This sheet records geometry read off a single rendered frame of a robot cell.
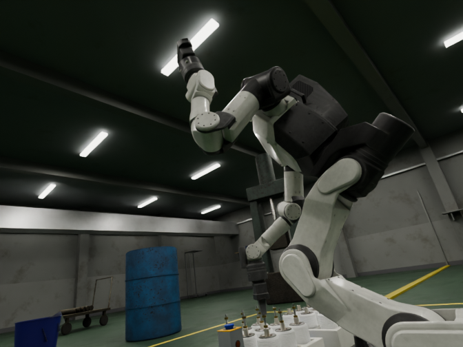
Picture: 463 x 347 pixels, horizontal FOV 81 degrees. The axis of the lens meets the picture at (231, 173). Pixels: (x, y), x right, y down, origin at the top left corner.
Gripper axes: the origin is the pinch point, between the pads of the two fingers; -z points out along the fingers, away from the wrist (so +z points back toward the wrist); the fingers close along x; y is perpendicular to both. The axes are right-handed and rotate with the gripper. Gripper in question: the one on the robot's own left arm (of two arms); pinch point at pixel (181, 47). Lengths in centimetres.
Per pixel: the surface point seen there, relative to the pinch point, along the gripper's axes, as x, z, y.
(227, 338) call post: 45, 106, -15
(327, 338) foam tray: 80, 130, 38
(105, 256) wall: 1051, -233, -218
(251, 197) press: 421, -67, 172
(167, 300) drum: 291, 65, -36
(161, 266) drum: 284, 25, -31
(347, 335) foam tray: 82, 134, 50
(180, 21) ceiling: 152, -246, 79
